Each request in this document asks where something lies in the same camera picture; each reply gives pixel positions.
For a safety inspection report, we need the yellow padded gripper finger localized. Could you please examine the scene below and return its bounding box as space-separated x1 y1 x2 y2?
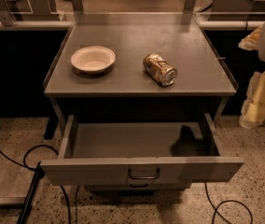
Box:
239 72 265 129

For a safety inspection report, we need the grey top drawer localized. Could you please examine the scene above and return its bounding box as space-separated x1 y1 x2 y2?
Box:
41 114 244 186

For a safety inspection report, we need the grey drawer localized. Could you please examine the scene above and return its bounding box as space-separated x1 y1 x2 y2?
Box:
41 114 244 186
84 182 191 191

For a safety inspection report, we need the grey drawer cabinet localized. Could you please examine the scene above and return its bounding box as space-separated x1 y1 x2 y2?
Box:
42 12 239 198

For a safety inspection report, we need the grey middle drawer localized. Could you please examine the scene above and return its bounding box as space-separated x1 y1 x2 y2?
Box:
84 182 191 191

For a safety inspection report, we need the gold soda can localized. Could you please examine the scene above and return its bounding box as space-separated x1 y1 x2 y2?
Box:
143 53 177 87

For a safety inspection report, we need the white paper bowl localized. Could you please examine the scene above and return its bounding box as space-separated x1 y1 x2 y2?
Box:
71 46 116 75

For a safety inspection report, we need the black floor bar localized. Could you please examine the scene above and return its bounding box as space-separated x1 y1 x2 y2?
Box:
17 164 44 224

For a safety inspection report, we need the white horizontal rail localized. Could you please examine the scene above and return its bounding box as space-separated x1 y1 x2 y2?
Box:
0 20 265 32

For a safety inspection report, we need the black floor cable right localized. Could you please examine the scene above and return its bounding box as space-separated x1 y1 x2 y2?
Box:
203 182 254 224

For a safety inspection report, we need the black floor cable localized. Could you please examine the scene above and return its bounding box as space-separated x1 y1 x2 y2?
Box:
0 133 80 224
203 182 254 224

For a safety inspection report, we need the black floor cable left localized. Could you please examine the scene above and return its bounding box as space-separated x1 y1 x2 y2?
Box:
0 133 80 224

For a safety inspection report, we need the grey metal post left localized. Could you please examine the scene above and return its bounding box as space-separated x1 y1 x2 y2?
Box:
0 0 15 26

